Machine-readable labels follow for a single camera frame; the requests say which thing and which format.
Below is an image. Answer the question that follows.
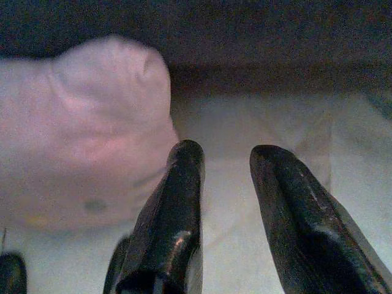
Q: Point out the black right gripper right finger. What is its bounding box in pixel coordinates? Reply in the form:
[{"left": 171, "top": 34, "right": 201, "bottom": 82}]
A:
[{"left": 249, "top": 144, "right": 392, "bottom": 294}]

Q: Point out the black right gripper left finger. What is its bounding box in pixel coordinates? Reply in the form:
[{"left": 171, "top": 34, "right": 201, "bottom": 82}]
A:
[{"left": 103, "top": 140, "right": 205, "bottom": 294}]

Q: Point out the pale pink pillow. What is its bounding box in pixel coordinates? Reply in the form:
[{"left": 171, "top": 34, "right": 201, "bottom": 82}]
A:
[{"left": 0, "top": 35, "right": 180, "bottom": 234}]

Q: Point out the dark grey fabric sofa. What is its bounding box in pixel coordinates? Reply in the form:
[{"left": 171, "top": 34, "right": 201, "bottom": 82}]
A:
[{"left": 0, "top": 0, "right": 392, "bottom": 104}]

